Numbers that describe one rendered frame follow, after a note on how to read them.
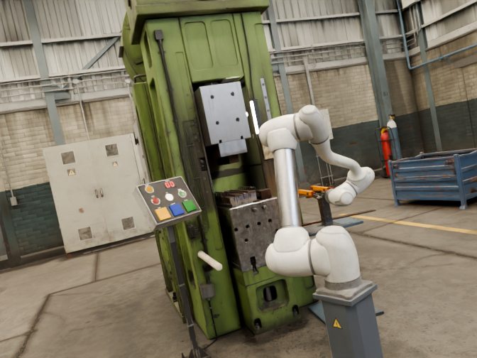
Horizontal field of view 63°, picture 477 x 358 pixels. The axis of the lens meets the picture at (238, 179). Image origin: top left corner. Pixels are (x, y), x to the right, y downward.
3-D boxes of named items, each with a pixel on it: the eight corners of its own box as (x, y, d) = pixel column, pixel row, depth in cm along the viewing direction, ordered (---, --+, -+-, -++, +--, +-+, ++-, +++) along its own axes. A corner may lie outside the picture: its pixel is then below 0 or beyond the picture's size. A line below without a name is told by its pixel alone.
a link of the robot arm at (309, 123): (329, 125, 193) (303, 131, 198) (320, 96, 181) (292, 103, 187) (329, 143, 184) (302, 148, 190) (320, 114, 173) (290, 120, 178)
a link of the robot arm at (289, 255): (311, 275, 163) (262, 278, 171) (320, 275, 177) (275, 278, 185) (294, 106, 183) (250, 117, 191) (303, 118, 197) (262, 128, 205)
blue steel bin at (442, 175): (503, 195, 535) (494, 143, 531) (465, 209, 502) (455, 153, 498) (428, 194, 643) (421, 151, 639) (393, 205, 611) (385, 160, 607)
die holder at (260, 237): (291, 257, 278) (279, 196, 276) (242, 273, 266) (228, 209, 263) (260, 245, 331) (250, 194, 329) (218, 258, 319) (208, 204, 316)
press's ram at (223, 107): (262, 135, 278) (251, 79, 276) (211, 144, 266) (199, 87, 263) (242, 140, 318) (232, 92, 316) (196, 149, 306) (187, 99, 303)
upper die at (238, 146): (247, 151, 275) (245, 138, 274) (221, 157, 268) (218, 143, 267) (229, 155, 314) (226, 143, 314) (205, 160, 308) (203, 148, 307)
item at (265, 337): (321, 327, 265) (321, 325, 265) (243, 357, 246) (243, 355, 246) (294, 309, 302) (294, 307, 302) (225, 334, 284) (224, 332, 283)
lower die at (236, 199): (257, 200, 277) (255, 189, 276) (231, 207, 270) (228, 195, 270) (238, 198, 316) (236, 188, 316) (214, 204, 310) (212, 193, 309)
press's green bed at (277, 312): (302, 320, 281) (290, 257, 278) (255, 337, 269) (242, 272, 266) (271, 298, 334) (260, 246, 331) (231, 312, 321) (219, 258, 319)
